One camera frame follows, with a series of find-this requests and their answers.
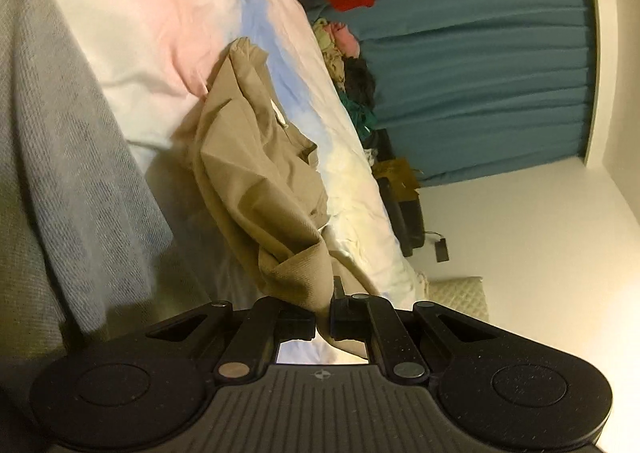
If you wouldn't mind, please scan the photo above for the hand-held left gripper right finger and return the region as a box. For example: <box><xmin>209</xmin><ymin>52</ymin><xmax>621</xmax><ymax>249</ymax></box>
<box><xmin>330</xmin><ymin>294</ymin><xmax>501</xmax><ymax>384</ymax></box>

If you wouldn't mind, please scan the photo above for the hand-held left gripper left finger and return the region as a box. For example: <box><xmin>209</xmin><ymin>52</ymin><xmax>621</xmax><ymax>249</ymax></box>
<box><xmin>145</xmin><ymin>297</ymin><xmax>317</xmax><ymax>381</ymax></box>

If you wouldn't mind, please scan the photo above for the tan t-shirt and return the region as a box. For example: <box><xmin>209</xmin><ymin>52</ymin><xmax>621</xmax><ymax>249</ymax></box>
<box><xmin>172</xmin><ymin>37</ymin><xmax>373</xmax><ymax>359</ymax></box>

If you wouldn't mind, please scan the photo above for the cream quilted cushion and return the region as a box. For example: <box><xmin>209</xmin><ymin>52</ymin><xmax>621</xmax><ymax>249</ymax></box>
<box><xmin>427</xmin><ymin>275</ymin><xmax>491</xmax><ymax>324</ymax></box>

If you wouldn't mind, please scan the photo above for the green garment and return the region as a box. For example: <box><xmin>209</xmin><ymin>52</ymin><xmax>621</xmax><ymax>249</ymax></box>
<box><xmin>342</xmin><ymin>93</ymin><xmax>376</xmax><ymax>141</ymax></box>

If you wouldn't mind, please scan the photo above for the black garment pile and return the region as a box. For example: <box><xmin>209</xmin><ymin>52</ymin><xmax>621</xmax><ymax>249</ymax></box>
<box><xmin>342</xmin><ymin>57</ymin><xmax>378</xmax><ymax>108</ymax></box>

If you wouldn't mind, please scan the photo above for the beige garment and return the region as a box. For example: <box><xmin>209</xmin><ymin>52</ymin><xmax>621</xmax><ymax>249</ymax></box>
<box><xmin>322</xmin><ymin>48</ymin><xmax>351</xmax><ymax>88</ymax></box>

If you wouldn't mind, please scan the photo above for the wide blue curtain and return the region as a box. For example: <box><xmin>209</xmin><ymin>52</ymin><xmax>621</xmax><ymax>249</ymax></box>
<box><xmin>350</xmin><ymin>0</ymin><xmax>601</xmax><ymax>188</ymax></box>

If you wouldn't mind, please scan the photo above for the pink garment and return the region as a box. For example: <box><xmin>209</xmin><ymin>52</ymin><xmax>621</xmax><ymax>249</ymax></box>
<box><xmin>330</xmin><ymin>22</ymin><xmax>362</xmax><ymax>58</ymax></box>

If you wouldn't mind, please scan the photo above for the grey knit cloth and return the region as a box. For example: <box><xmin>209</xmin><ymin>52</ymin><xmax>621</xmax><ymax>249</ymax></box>
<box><xmin>0</xmin><ymin>0</ymin><xmax>173</xmax><ymax>364</ymax></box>

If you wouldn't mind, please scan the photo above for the yellow-green garment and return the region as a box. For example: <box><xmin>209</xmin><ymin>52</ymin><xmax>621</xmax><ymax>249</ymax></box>
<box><xmin>312</xmin><ymin>18</ymin><xmax>336</xmax><ymax>51</ymax></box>

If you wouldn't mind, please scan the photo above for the white bed sheet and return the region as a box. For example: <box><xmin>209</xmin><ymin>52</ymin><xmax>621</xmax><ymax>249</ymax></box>
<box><xmin>27</xmin><ymin>0</ymin><xmax>431</xmax><ymax>364</ymax></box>

